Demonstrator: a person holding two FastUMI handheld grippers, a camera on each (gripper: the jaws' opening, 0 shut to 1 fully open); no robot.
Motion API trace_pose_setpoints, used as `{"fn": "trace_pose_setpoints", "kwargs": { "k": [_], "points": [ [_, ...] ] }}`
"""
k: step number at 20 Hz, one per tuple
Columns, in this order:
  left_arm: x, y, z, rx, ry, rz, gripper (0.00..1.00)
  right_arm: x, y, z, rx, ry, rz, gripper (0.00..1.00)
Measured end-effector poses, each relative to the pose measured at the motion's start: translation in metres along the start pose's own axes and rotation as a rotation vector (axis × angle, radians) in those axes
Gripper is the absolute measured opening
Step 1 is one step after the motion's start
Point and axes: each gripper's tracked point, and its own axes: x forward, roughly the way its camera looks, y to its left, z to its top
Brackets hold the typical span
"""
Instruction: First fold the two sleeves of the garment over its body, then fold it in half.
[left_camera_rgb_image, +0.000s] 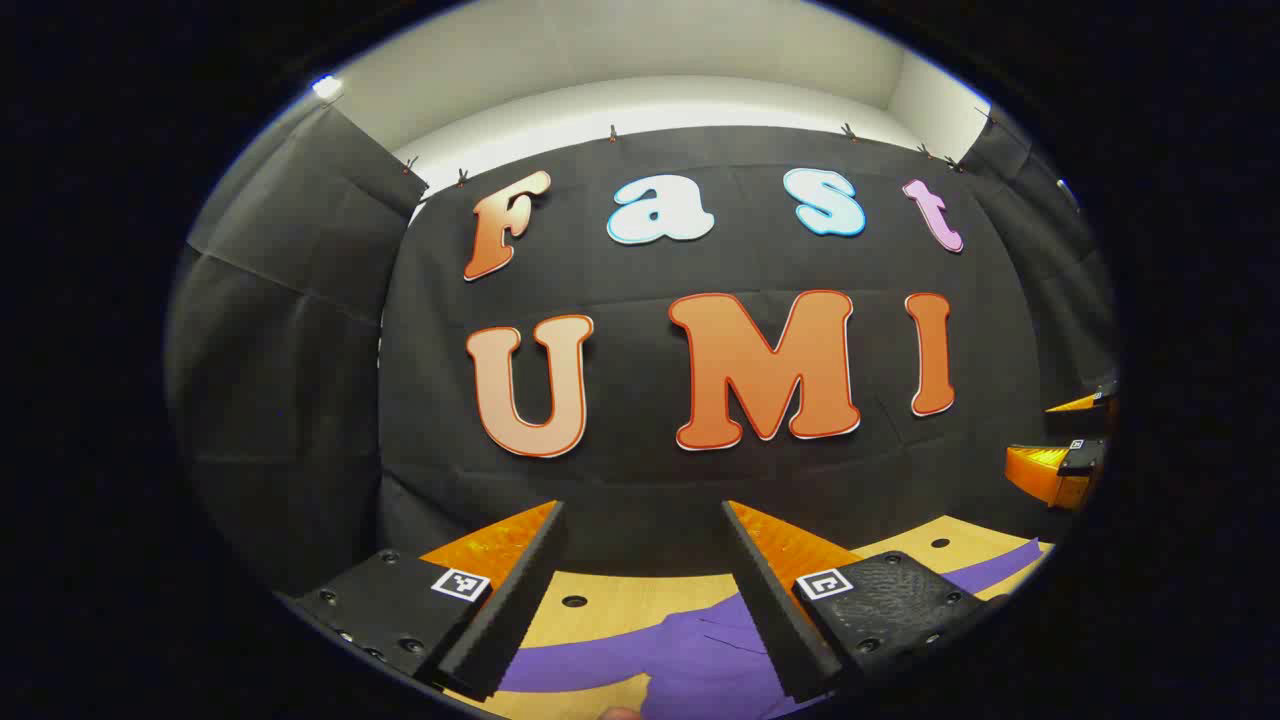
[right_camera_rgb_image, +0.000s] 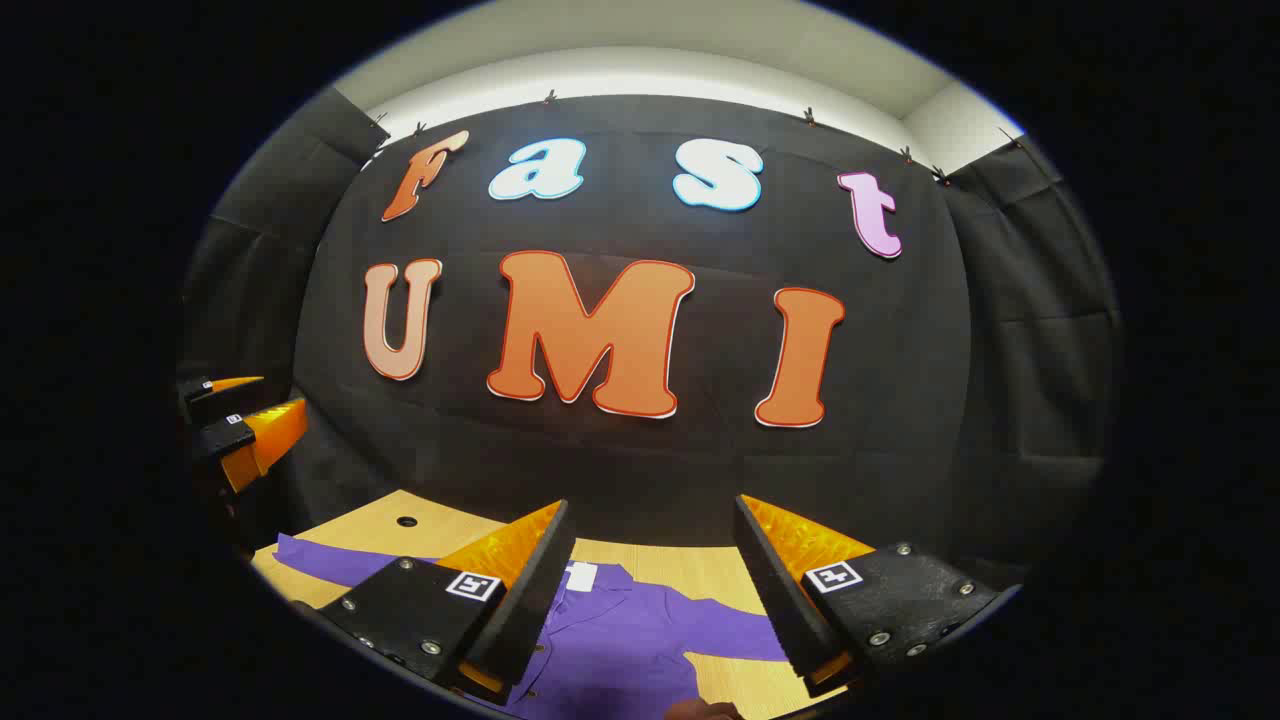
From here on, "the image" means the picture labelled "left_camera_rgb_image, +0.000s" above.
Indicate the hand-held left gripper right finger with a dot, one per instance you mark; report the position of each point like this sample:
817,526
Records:
775,610

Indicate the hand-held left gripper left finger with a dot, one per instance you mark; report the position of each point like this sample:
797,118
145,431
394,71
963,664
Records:
510,610

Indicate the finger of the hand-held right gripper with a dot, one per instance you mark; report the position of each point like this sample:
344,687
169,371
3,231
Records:
1080,420
1040,472

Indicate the purple shirt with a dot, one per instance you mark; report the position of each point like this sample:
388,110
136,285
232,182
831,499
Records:
700,660

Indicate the row of small cloth clips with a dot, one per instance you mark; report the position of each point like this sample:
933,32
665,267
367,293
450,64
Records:
612,134

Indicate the ceiling light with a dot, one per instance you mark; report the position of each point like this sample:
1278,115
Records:
327,88

